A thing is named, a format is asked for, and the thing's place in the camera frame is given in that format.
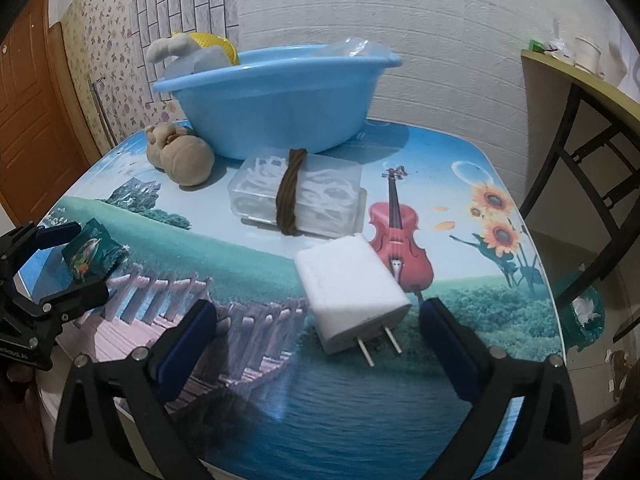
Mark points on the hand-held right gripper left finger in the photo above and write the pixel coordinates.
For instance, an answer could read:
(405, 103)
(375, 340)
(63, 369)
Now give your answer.
(187, 345)

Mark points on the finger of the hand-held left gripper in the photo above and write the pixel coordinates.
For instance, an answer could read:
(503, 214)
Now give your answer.
(80, 297)
(60, 233)

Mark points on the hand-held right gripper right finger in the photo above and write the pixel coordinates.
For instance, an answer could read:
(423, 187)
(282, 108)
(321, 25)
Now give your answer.
(450, 350)

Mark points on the green printed packet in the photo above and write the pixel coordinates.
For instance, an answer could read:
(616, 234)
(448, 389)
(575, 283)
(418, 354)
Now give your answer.
(92, 252)

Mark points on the white charger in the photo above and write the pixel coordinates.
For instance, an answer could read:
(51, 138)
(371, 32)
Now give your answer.
(350, 285)

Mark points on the grey plush toy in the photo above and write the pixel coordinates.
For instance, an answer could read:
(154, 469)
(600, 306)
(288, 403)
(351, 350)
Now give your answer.
(165, 49)

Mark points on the blue plastic basin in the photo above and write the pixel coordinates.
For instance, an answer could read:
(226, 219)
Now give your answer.
(270, 105)

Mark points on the yellow mesh scrubber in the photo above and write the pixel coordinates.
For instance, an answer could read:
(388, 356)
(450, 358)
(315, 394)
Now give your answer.
(220, 42)

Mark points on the brown wooden door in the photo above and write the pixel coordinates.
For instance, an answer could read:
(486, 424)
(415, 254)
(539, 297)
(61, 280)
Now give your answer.
(25, 110)

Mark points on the metal rod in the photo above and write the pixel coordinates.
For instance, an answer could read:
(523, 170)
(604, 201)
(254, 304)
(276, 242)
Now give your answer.
(102, 110)

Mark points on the green trash bin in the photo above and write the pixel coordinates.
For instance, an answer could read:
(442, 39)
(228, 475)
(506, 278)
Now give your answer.
(587, 315)

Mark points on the brown plush toy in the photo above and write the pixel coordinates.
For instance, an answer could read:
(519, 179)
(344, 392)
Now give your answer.
(182, 157)

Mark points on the clear plastic box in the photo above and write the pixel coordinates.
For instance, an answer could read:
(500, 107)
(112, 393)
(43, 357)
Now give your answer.
(325, 190)

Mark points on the side table with black legs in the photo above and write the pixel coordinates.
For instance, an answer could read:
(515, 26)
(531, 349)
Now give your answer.
(575, 75)

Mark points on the small green item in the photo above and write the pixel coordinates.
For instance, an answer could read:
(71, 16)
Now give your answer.
(537, 46)

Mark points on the clear plastic bag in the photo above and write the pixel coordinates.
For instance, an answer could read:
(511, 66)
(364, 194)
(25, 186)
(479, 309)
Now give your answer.
(560, 45)

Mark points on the white cup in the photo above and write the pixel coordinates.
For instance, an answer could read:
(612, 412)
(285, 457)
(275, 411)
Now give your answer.
(587, 55)

